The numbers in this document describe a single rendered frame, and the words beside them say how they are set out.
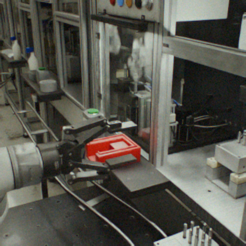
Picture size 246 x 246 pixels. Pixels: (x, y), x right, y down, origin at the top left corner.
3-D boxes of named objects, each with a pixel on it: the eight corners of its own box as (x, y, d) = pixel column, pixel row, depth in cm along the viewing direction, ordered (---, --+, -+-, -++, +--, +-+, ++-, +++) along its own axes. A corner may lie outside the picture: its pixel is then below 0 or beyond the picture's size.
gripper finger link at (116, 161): (110, 165, 79) (110, 167, 79) (137, 158, 82) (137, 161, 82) (105, 159, 81) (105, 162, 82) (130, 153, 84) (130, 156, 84)
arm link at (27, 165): (11, 157, 64) (43, 151, 66) (4, 139, 72) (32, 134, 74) (17, 198, 68) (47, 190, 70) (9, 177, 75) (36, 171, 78)
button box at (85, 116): (82, 138, 134) (81, 110, 129) (101, 134, 137) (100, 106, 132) (90, 146, 127) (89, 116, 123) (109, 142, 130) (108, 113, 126)
